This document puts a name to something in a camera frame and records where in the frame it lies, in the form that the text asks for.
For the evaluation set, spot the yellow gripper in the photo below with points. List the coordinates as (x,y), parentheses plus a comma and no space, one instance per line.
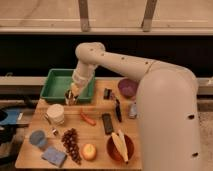
(74,90)

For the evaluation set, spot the small metal cup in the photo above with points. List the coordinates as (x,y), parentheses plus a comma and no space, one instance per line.
(70,99)

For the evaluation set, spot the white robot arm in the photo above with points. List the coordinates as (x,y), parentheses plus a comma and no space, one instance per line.
(166,102)

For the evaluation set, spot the green plastic tray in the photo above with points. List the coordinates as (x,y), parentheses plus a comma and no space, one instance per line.
(58,82)

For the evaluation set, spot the white stacked cups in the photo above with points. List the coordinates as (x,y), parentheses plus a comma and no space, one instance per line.
(56,113)

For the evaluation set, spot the orange carrot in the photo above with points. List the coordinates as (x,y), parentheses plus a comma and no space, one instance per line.
(87,119)

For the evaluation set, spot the small dark block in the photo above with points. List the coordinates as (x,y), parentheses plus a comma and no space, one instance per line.
(107,93)

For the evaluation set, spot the black remote block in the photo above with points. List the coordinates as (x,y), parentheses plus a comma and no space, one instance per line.
(107,122)

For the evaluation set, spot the bunch of dark grapes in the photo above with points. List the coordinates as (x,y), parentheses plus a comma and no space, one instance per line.
(70,142)

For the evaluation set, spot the purple bowl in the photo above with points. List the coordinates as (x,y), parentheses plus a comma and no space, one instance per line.
(127,87)

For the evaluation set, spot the crumpled blue cloth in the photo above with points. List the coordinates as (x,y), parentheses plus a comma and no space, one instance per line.
(132,114)

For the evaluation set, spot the yellow apple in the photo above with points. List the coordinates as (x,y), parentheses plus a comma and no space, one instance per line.
(89,152)

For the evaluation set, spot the yellow corn cob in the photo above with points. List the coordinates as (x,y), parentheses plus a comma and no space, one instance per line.
(120,144)

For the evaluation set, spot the brown red bowl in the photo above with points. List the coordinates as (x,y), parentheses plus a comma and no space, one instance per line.
(114,154)

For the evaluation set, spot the blue sponge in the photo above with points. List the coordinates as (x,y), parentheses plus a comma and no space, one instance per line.
(54,156)

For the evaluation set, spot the black handled knife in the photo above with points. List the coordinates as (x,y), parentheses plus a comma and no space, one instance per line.
(117,108)

